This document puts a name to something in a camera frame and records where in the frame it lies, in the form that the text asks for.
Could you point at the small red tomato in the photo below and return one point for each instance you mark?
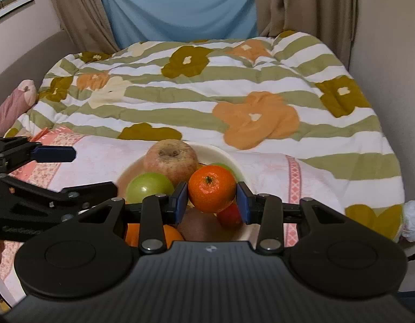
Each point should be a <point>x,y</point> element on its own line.
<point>229,216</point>

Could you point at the pink plush toy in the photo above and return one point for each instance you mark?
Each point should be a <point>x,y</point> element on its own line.
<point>15,104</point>

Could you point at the beige curtain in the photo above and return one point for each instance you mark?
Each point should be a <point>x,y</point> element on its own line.
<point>83,10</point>
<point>301,3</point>

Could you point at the cream oval plate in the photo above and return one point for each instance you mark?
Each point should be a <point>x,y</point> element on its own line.
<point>224,156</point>

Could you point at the large orange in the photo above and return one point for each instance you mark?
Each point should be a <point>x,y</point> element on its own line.
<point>172,234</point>

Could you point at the blue cloth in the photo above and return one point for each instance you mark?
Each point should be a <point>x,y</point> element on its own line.
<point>180,6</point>

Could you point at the grey padded bed frame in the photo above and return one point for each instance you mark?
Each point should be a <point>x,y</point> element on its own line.
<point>29,60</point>

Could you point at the brown kiwi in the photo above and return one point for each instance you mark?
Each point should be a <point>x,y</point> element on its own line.
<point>199,227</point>

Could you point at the red yellow apple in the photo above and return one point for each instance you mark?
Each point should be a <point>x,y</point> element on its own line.
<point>170,161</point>

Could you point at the large green apple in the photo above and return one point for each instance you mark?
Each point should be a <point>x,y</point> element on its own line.
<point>148,186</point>

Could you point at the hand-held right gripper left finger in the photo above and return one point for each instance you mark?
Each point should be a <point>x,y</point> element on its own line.
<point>181,203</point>

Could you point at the white crumpled cloth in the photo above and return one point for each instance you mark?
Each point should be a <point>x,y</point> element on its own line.
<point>413,218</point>

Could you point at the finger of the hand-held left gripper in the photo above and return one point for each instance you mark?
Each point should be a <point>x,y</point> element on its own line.
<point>79,191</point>
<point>56,154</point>

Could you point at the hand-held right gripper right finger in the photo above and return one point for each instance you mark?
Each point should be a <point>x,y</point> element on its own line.
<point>243,203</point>

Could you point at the striped floral quilt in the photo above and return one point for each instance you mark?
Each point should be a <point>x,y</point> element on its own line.
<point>211,84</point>

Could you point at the pink floral blanket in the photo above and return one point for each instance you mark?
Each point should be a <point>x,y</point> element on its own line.
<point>109,154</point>

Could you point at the small tangerine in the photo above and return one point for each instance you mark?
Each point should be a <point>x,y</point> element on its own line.
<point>212,188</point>

